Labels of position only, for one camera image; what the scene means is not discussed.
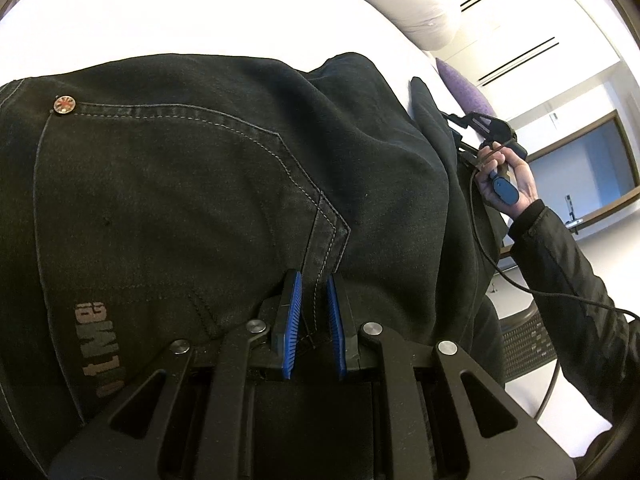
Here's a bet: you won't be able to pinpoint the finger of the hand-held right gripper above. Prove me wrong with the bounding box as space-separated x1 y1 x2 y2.
442 110 482 135

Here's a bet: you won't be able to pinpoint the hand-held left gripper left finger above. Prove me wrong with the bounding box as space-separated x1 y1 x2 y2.
47 270 303 480

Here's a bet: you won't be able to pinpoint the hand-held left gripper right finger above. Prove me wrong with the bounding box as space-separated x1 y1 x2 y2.
327 274 577 480

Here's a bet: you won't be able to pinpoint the black denim pants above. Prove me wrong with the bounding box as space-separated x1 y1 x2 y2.
0 51 511 480

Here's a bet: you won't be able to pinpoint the person's right forearm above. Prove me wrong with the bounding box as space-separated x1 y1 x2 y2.
506 199 640 428

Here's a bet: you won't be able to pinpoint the person's right hand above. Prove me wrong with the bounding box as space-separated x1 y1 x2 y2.
475 141 540 220

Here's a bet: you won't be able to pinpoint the purple pillow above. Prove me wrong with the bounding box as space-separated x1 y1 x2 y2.
435 57 496 123

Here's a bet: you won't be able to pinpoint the black mesh chair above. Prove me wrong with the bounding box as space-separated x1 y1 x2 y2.
499 305 560 387

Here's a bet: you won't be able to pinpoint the bed with white sheet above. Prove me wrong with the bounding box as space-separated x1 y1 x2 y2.
0 0 613 461

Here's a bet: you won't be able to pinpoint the wood-framed wall recess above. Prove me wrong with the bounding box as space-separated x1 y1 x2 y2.
502 110 640 257

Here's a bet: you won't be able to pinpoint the white wardrobe with black handles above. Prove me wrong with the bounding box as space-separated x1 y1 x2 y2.
425 0 632 126

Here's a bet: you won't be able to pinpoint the black cable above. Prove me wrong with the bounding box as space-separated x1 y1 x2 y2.
467 160 640 423

